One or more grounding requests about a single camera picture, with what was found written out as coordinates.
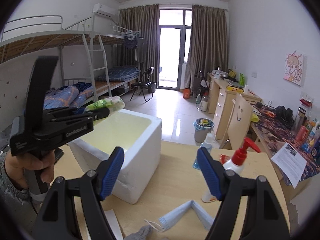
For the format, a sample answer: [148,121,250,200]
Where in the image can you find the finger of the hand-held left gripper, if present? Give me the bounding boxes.
[44,106,111,120]
[34,116,94,132]

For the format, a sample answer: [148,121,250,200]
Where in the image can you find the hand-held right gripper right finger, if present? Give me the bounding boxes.
[196,147,292,240]

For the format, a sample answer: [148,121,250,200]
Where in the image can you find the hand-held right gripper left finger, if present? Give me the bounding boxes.
[34,146,125,240]

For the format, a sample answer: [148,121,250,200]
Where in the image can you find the green white tissue pack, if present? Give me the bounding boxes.
[84,96,125,113]

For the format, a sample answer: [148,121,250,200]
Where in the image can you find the white foam box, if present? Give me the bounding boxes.
[69,109,162,205]

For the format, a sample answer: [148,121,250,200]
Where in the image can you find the blue face mask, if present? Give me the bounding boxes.
[144,200,215,233]

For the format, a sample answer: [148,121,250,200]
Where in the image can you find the white translucent silicone strip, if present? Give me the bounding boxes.
[104,210,124,240]

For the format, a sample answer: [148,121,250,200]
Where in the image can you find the person's left forearm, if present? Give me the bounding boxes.
[0,152,34,233]

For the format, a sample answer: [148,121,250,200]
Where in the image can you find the person's left hand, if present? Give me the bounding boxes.
[5,146,57,190]

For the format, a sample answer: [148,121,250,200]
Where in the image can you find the black phone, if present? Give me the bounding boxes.
[51,147,65,165]

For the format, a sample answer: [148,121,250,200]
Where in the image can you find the blue plaid quilt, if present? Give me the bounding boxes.
[44,81,95,110]

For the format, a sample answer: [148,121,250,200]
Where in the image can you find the white lotion bottle red pump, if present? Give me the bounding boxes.
[201,137,261,203]

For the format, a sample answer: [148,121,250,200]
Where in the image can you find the clear spray bottle blue liquid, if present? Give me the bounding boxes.
[192,132,215,170]

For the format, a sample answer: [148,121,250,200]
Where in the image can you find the folded blue plaid bedding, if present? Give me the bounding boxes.
[96,66,140,82]

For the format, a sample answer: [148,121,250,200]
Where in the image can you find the grey trash bin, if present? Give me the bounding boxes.
[194,118,215,144]

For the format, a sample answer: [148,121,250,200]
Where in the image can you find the black folding chair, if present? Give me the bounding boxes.
[129,67,155,102]

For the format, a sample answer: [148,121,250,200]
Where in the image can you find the white bunk bed ladder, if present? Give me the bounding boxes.
[82,32,112,103]

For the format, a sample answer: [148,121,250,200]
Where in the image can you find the wooden side desk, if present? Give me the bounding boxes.
[250,122,310,200]

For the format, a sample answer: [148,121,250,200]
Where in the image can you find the wooden chair back smiley face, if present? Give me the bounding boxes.
[220,93,254,150]

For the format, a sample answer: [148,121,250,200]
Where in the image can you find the grey sock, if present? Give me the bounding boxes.
[125,225,160,240]

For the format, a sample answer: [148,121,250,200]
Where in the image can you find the light wooden desk with drawers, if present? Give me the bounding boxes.
[207,72,263,140]

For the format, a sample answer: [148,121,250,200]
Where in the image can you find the dark hanging clothes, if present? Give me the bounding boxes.
[122,30,148,63]

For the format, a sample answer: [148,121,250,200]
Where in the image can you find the printed desk mat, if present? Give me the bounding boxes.
[252,105,320,180]

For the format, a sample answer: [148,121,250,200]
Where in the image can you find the white printed paper sheet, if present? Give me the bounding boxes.
[271,142,307,189]

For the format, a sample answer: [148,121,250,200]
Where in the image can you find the brown curtain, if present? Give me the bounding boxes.
[191,4,229,98]
[117,4,160,90]

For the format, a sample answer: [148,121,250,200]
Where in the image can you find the metal bunk bed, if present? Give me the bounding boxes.
[0,15,142,100]

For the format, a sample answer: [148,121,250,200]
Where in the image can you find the glass balcony door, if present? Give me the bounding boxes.
[157,8,193,89]

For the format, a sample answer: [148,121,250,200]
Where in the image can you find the black headphones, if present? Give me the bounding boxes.
[275,105,295,128]

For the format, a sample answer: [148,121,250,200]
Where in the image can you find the white air conditioner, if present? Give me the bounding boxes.
[92,4,117,18]

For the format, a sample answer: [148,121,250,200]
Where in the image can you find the steel thermos bottle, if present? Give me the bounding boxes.
[291,107,307,133]

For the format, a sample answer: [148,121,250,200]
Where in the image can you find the row of toiletry bottles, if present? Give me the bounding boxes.
[295,119,320,160]

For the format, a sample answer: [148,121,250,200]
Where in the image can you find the pink cartoon wall poster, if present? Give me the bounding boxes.
[284,50,305,87]

